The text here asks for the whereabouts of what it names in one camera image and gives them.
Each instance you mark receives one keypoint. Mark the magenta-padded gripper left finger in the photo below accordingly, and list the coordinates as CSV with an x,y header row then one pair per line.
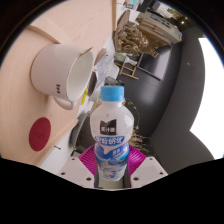
x,y
76,170

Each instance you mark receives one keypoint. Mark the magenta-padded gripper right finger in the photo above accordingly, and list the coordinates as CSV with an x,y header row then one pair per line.
x,y
148,170

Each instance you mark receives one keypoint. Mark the white drink bottle blue cap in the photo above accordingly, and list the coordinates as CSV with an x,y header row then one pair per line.
x,y
111,126

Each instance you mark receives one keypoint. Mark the grey plant pot saucer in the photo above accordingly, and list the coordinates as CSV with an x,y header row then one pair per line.
x,y
74,130

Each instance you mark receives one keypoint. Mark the flat round red coaster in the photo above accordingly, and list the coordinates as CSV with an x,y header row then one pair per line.
x,y
40,133

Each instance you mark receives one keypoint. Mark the small yellow strip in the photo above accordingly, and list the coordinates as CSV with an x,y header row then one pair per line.
x,y
84,96

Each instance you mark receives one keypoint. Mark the tan wooden drawing board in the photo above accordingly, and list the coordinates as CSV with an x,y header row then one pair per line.
x,y
20,100

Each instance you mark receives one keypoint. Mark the long ceiling strip light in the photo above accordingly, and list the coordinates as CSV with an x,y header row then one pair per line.
x,y
210,100

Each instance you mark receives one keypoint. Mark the wooden easel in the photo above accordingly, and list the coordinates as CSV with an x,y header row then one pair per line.
x,y
128,71

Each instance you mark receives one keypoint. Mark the white ceramic mug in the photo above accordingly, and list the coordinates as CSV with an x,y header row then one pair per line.
x,y
50,70

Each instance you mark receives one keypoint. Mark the printed newspaper sheet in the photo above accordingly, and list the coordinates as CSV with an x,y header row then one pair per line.
x,y
105,66

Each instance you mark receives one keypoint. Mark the small golden spoon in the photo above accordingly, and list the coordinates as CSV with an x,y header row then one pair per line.
x,y
87,50

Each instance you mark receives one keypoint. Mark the brown wooden model sculpture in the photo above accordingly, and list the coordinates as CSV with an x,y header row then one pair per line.
x,y
133,36

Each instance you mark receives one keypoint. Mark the pale cabinet with pictures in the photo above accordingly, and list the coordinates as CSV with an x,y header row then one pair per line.
x,y
156,30

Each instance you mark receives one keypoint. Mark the black wall screen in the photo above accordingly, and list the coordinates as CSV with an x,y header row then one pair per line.
x,y
158,63

